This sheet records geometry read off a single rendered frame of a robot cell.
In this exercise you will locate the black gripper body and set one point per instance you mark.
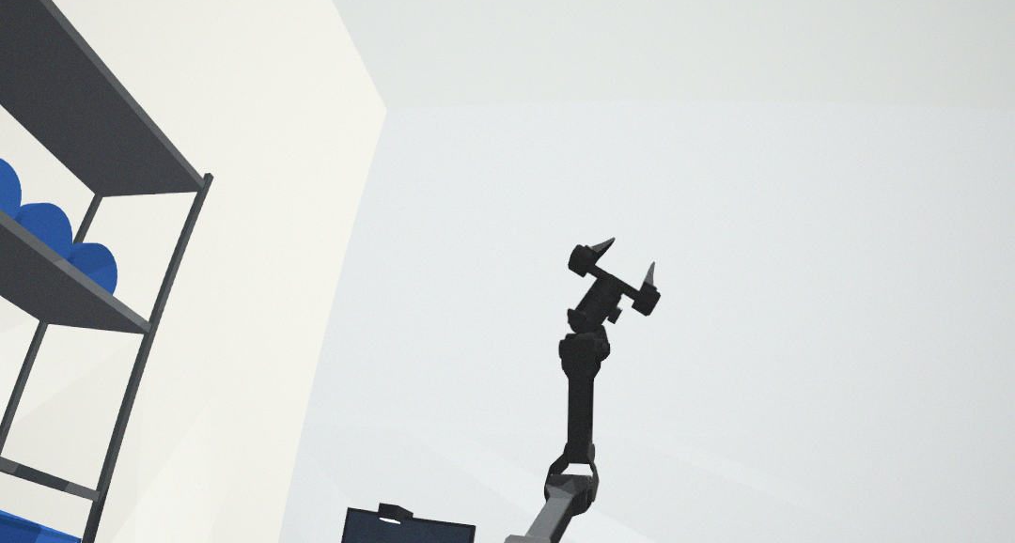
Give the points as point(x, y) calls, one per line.
point(607, 288)

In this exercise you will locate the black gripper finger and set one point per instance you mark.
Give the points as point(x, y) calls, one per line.
point(599, 249)
point(648, 281)

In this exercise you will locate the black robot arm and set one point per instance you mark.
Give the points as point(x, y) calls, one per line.
point(581, 354)

